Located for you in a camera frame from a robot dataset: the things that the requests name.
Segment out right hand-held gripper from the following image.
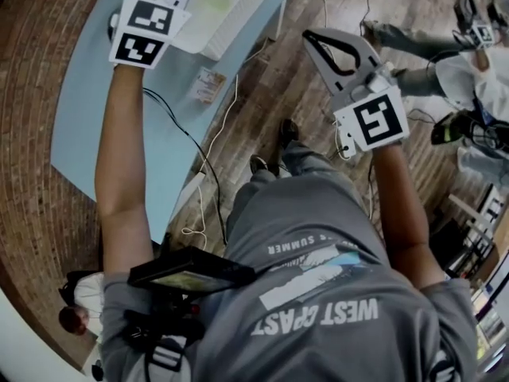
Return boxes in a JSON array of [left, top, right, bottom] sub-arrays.
[[302, 28, 410, 151]]

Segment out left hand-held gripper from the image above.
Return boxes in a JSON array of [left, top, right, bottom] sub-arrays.
[[109, 0, 198, 70]]

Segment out white plastic basket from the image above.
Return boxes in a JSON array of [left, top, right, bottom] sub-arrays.
[[174, 0, 272, 61]]

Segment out person's right forearm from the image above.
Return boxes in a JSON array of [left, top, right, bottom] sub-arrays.
[[371, 141, 433, 258]]

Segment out person's left forearm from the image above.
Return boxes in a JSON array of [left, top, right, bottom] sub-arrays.
[[94, 62, 154, 246]]

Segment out white table leg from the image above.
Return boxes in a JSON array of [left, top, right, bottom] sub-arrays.
[[169, 171, 208, 234], [274, 0, 289, 41]]

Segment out white power strip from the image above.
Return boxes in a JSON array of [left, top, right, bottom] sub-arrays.
[[336, 119, 357, 159]]

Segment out person's right dark shoe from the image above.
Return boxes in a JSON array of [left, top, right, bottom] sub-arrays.
[[279, 118, 300, 150]]

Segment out person's dark shoe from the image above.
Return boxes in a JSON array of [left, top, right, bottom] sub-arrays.
[[249, 154, 279, 177], [279, 118, 300, 150]]

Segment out grey trousers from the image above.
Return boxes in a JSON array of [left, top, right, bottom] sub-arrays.
[[226, 140, 359, 246]]

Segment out printed paper card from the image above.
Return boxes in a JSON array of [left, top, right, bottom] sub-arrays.
[[192, 66, 227, 103]]

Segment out black and yellow bag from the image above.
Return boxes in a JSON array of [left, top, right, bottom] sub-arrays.
[[431, 111, 478, 146]]

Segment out person's left dark shoe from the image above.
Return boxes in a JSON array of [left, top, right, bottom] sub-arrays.
[[249, 154, 279, 177]]

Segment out white-framed desk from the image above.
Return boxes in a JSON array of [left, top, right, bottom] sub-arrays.
[[449, 181, 506, 230]]

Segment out black metal shelf rack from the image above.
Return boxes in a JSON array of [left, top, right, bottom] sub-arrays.
[[445, 228, 509, 373]]

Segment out grey printed t-shirt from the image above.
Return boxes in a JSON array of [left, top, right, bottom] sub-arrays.
[[99, 173, 480, 382]]

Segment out chest-mounted phone on rig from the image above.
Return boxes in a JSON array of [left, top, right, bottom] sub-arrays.
[[122, 290, 206, 373]]

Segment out thin black cable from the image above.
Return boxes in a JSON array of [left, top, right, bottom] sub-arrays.
[[142, 88, 227, 248], [366, 151, 377, 220]]

